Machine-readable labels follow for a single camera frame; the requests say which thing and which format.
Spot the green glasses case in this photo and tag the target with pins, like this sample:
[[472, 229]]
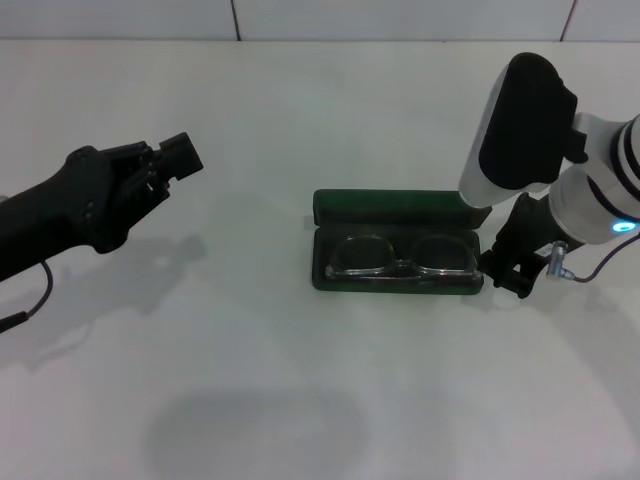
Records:
[[400, 210]]

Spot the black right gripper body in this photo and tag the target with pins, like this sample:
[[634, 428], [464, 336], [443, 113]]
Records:
[[530, 230]]

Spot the clear white glasses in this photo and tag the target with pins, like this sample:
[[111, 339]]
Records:
[[400, 262]]

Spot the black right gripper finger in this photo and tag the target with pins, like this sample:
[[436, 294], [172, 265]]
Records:
[[525, 275], [500, 270]]

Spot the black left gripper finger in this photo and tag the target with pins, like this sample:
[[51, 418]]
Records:
[[140, 195], [165, 155]]

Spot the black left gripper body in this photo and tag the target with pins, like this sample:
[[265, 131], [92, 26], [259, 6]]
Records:
[[65, 210]]

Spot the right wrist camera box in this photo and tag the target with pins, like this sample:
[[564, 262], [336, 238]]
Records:
[[520, 130]]

